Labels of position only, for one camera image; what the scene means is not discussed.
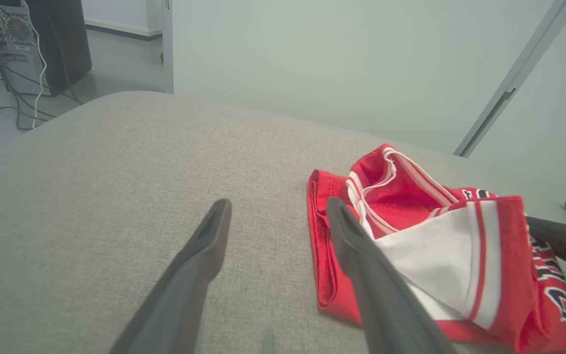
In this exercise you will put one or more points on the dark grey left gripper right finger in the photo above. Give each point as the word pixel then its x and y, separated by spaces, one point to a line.
pixel 381 295

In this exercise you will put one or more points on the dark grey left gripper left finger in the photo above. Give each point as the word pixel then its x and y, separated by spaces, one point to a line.
pixel 184 285

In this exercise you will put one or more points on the red T-shirt with white sleeves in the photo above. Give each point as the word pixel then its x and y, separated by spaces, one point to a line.
pixel 435 255

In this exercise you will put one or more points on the grey fabric sofa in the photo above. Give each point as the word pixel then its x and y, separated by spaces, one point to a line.
pixel 116 196

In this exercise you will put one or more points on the white partition panel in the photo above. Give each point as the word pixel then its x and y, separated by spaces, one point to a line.
pixel 337 64
pixel 563 123

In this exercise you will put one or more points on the black computer tower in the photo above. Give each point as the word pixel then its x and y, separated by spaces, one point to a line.
pixel 62 44

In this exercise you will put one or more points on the grey partition post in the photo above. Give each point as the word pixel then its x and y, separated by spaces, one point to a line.
pixel 167 44
pixel 514 83

